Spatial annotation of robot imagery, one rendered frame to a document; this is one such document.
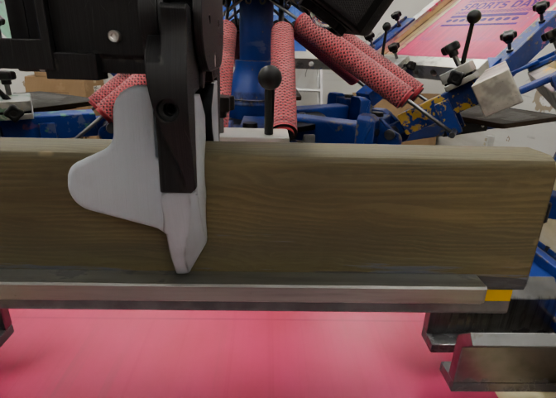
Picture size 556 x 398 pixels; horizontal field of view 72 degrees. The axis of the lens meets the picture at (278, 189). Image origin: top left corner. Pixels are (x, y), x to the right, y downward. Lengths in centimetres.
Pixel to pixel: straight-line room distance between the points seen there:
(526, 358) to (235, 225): 21
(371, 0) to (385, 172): 8
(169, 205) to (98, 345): 22
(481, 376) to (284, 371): 14
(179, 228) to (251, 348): 18
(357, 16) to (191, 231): 12
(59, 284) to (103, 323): 17
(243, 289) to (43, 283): 10
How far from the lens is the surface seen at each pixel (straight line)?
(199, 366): 33
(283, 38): 85
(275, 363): 33
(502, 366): 31
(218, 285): 20
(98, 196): 19
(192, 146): 16
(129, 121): 18
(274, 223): 20
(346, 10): 18
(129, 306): 25
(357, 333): 37
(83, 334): 38
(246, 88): 100
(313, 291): 20
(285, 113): 69
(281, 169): 19
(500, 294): 27
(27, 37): 19
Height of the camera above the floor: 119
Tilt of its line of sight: 21 degrees down
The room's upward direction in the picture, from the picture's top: 2 degrees clockwise
